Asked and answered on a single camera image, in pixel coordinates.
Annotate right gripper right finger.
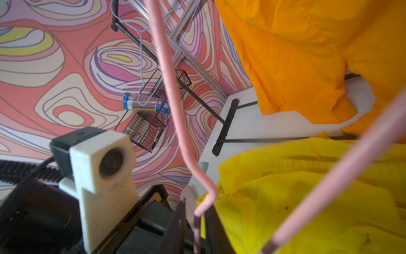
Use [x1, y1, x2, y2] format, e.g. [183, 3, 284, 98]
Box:
[204, 205, 235, 254]

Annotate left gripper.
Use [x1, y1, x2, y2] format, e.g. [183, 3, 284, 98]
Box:
[94, 184, 173, 254]

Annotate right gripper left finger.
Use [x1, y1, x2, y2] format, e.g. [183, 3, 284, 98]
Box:
[157, 201, 186, 254]

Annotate yellow shorts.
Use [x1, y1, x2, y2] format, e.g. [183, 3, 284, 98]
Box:
[215, 134, 406, 254]

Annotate light blue wire hanger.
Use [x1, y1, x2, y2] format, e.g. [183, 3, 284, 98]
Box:
[110, 1, 205, 106]

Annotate orange shorts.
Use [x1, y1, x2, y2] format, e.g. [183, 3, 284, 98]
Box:
[216, 1, 406, 135]

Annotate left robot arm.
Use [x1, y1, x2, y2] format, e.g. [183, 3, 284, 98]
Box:
[1, 160, 172, 254]

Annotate mint small clock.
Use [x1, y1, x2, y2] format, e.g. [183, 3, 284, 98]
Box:
[198, 162, 209, 173]

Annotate black clothes rack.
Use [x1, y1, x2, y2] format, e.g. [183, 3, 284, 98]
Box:
[110, 0, 362, 157]

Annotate blue capped pencil tube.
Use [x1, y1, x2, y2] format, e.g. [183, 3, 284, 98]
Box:
[123, 93, 171, 114]

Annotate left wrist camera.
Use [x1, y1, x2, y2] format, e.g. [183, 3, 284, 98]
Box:
[49, 127, 139, 254]

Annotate black wire basket left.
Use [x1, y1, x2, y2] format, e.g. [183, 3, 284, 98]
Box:
[115, 68, 192, 153]

